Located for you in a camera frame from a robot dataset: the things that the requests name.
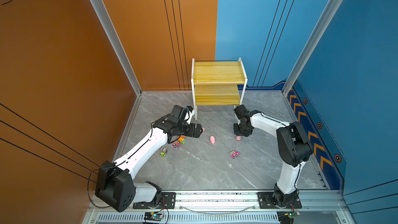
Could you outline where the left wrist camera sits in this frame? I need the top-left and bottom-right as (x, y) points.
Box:
(184, 106), (195, 124)

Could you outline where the green beige toy truck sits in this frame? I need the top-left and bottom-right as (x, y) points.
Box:
(160, 147), (167, 157)

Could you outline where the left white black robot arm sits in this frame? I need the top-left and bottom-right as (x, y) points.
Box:
(95, 105), (203, 213)

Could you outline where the pink toy truck left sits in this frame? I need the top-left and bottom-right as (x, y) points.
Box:
(173, 141), (181, 148)

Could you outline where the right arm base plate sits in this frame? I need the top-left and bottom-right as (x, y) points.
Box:
(257, 191), (302, 209)

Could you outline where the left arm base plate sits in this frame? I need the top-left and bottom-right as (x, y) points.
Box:
(133, 191), (176, 209)

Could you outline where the orange green mixer truck toy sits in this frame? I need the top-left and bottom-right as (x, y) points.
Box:
(178, 136), (186, 144)

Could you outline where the pink toy truck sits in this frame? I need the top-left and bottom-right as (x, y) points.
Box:
(230, 150), (239, 159)
(173, 141), (181, 148)

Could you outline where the pink toy truck right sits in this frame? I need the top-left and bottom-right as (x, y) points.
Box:
(230, 150), (239, 159)

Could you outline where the left green circuit board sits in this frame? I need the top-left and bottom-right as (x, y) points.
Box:
(143, 212), (164, 224)

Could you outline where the white frame wooden shelf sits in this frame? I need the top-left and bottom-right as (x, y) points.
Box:
(191, 58), (248, 119)

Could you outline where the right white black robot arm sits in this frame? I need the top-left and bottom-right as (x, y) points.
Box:
(233, 105), (314, 209)

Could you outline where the green circuit board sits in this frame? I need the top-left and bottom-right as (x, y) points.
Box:
(277, 211), (301, 224)
(143, 212), (164, 224)

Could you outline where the aluminium front rail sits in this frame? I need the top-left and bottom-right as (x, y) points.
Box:
(88, 189), (349, 212)

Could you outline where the right green circuit board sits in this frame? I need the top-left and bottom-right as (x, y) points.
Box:
(277, 211), (301, 224)

